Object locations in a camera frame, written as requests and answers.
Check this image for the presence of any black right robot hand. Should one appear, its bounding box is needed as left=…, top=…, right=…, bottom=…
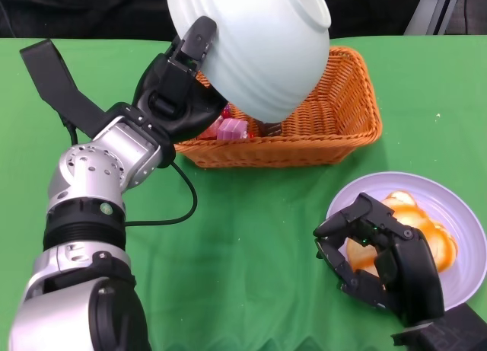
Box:
left=314, top=193, right=446, bottom=327

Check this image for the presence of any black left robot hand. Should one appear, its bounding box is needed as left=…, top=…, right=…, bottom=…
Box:
left=133, top=15, right=229, bottom=145

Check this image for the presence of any large round twisted bread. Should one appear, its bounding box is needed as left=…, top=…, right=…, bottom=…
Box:
left=381, top=190, right=458, bottom=274

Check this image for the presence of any salmon striped cake block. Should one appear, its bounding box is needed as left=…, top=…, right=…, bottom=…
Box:
left=197, top=114, right=225, bottom=141

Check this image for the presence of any pink cake slice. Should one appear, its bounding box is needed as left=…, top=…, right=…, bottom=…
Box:
left=216, top=117, right=249, bottom=141

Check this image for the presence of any small orange striped bread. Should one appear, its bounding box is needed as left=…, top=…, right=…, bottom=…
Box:
left=345, top=236, right=381, bottom=273

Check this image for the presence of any grey round bowl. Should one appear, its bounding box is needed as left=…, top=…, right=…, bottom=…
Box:
left=166, top=0, right=331, bottom=123

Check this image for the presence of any lilac round plate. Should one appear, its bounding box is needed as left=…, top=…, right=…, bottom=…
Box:
left=326, top=171, right=476, bottom=312

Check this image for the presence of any orange wicker basket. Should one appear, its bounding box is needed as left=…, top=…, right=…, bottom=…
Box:
left=173, top=46, right=384, bottom=169

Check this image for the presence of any black backdrop curtain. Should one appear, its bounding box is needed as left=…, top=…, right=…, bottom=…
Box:
left=0, top=0, right=425, bottom=42

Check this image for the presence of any green tablecloth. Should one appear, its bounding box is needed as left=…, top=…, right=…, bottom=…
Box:
left=0, top=34, right=487, bottom=351

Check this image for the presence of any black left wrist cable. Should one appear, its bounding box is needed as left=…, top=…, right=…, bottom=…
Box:
left=62, top=114, right=199, bottom=227

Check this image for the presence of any grey metal frame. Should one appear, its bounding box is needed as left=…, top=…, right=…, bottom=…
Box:
left=403, top=0, right=467, bottom=36

